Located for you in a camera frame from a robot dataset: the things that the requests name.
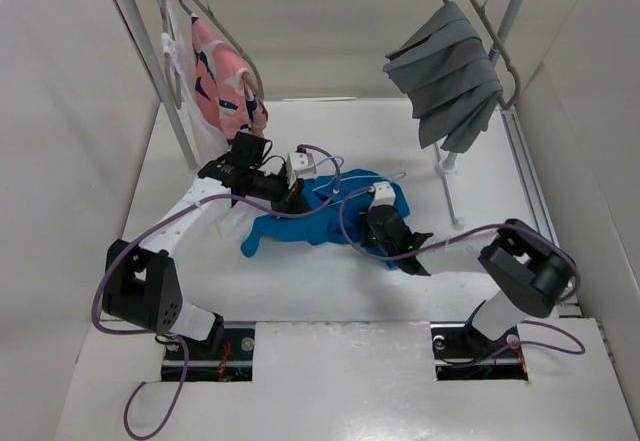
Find blue t shirt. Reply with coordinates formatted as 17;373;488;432
240;166;412;268

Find light blue wire hanger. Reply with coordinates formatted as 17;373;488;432
304;169;409;211

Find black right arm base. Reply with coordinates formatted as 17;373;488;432
430;323;528;381

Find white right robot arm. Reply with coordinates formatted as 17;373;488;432
362;205;579;357

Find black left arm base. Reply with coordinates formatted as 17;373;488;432
154;322;255;383

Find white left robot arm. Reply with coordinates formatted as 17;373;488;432
99;133;315;358

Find grey hanger under grey garment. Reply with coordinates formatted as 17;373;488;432
468;0;524;110

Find white hanging garment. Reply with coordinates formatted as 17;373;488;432
157;0;228;162

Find pink patterned garment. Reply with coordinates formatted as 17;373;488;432
191;14;268;140

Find grey hanging garment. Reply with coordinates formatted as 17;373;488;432
383;1;503;154

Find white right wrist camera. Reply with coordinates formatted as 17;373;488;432
369;181;396;209

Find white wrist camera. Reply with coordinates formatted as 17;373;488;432
285;148;316;185
369;181;396;209

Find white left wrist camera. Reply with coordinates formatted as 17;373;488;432
285;148;316;185

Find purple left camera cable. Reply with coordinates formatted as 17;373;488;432
90;143;344;438

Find purple camera cable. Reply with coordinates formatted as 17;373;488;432
90;143;344;438
338;185;586;366

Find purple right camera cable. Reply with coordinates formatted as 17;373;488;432
338;185;586;366

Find aluminium rail right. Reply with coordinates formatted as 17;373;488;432
499;108;581;317

